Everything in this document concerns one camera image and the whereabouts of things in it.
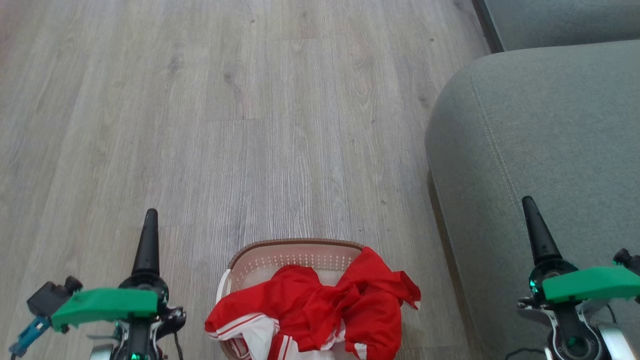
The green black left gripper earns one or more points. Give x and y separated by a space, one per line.
105 304

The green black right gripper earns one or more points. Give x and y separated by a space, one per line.
590 284

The red white jersey shirt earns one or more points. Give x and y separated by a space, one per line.
270 300

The red shorts white stripe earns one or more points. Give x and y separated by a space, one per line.
375 300

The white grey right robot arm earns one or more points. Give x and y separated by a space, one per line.
570 335

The grey fabric sofa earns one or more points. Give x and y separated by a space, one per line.
550 125

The white perforated laundry basket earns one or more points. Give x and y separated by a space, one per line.
300 260

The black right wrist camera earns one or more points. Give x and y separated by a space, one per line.
627 260

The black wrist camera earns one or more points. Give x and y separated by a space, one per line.
47 299
627 260

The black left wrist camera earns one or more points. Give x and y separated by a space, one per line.
47 299

